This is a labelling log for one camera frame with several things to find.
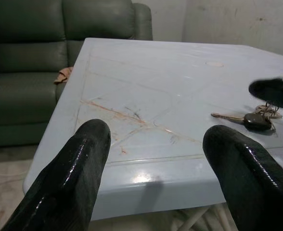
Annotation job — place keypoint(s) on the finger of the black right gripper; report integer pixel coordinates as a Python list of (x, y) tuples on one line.
[(273, 92)]

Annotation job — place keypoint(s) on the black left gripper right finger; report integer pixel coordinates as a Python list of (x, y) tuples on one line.
[(249, 183)]

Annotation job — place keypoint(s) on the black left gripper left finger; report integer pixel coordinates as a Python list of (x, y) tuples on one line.
[(67, 183)]

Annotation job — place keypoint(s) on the car key with black head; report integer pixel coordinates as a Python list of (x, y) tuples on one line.
[(254, 121)]

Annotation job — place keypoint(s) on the tan crumpled cloth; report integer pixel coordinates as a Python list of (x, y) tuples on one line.
[(62, 75)]

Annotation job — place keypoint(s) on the light blue plastic table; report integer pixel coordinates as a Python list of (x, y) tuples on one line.
[(156, 101)]

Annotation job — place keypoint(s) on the dark green leather sofa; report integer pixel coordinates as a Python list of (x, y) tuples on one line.
[(23, 60)]

